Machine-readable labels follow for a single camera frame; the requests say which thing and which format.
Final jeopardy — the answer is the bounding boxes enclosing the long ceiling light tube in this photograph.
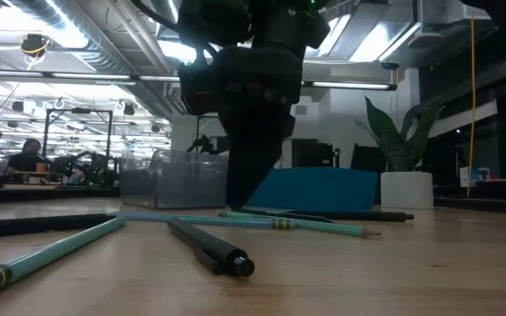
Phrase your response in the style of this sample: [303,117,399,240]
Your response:
[0,68,398,92]

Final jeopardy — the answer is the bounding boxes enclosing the snake plant in white pot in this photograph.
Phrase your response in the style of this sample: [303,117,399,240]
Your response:
[353,96,447,211]

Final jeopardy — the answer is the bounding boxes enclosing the hanging cable reel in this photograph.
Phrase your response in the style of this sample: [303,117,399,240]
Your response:
[18,32,53,61]

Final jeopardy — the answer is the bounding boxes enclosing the silver air duct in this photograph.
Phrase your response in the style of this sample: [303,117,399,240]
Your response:
[9,0,125,75]

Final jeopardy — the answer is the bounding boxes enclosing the blue plastic bin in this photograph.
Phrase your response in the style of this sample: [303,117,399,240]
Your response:
[246,166,380,213]

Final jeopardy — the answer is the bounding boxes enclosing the person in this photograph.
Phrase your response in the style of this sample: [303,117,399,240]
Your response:
[5,138,53,176]

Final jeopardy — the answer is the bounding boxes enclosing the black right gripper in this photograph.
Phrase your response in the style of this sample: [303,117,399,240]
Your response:
[212,43,306,211]

